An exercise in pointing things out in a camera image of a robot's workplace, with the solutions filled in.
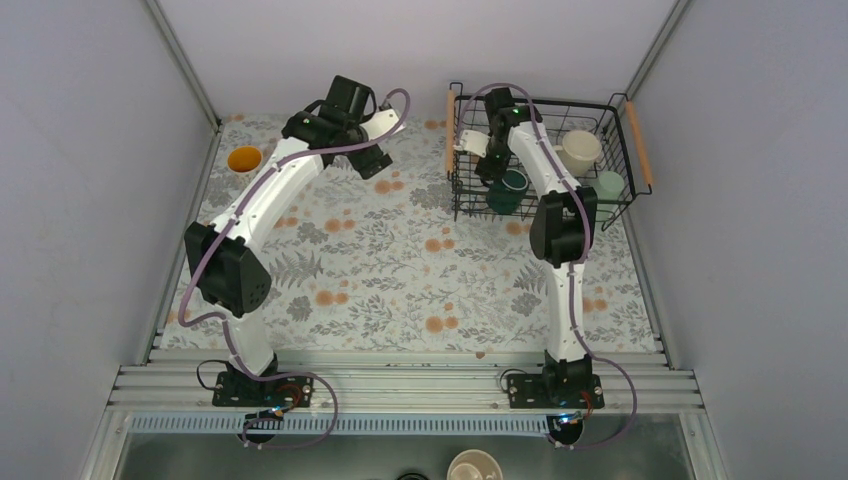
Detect aluminium rail frame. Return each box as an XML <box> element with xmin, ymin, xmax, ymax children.
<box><xmin>83</xmin><ymin>350</ymin><xmax>726</xmax><ymax>479</ymax></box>

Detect floral table mat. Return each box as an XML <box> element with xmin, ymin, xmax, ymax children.
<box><xmin>198</xmin><ymin>115</ymin><xmax>658</xmax><ymax>353</ymax></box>

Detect white patterned mug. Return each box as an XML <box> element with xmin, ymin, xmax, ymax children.
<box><xmin>227</xmin><ymin>146</ymin><xmax>263</xmax><ymax>174</ymax></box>

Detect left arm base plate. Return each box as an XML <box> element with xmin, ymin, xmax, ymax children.
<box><xmin>211</xmin><ymin>371</ymin><xmax>314</xmax><ymax>409</ymax></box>

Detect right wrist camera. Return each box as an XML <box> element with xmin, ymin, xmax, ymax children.
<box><xmin>455</xmin><ymin>130</ymin><xmax>490</xmax><ymax>158</ymax></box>

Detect beige bowl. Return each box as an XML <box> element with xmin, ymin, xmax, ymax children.
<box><xmin>446</xmin><ymin>449</ymin><xmax>504</xmax><ymax>480</ymax></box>

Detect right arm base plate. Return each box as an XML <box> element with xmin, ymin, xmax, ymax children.
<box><xmin>504</xmin><ymin>372</ymin><xmax>606</xmax><ymax>410</ymax></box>

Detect mint green plastic cup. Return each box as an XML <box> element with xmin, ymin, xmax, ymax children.
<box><xmin>589</xmin><ymin>171</ymin><xmax>625</xmax><ymax>224</ymax></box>

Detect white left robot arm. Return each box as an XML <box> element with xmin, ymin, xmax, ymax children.
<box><xmin>178</xmin><ymin>76</ymin><xmax>408</xmax><ymax>405</ymax></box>

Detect wooden rack handle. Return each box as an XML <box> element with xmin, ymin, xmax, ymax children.
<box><xmin>444</xmin><ymin>88</ymin><xmax>456</xmax><ymax>179</ymax></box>
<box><xmin>624</xmin><ymin>100</ymin><xmax>654</xmax><ymax>189</ymax></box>

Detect dark green mug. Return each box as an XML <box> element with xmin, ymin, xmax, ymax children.
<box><xmin>485</xmin><ymin>168</ymin><xmax>530</xmax><ymax>215</ymax></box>

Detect left wooden rack handle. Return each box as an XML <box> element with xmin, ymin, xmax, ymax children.
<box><xmin>444</xmin><ymin>88</ymin><xmax>456</xmax><ymax>179</ymax></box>

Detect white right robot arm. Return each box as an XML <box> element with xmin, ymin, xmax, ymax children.
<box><xmin>476</xmin><ymin>82</ymin><xmax>597</xmax><ymax>407</ymax></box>

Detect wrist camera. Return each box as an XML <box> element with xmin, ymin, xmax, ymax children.
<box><xmin>360</xmin><ymin>108</ymin><xmax>405</xmax><ymax>140</ymax></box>
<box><xmin>455</xmin><ymin>130</ymin><xmax>490</xmax><ymax>158</ymax></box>

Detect cream ribbed mug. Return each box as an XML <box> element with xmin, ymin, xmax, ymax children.
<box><xmin>554</xmin><ymin>130</ymin><xmax>602</xmax><ymax>178</ymax></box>

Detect right wooden rack handle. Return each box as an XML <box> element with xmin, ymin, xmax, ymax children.
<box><xmin>624</xmin><ymin>100</ymin><xmax>654</xmax><ymax>189</ymax></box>

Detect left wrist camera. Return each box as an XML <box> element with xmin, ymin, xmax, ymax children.
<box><xmin>360</xmin><ymin>108</ymin><xmax>405</xmax><ymax>140</ymax></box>

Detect black wire dish rack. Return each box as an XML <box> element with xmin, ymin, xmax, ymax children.
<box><xmin>445</xmin><ymin>82</ymin><xmax>655</xmax><ymax>230</ymax></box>

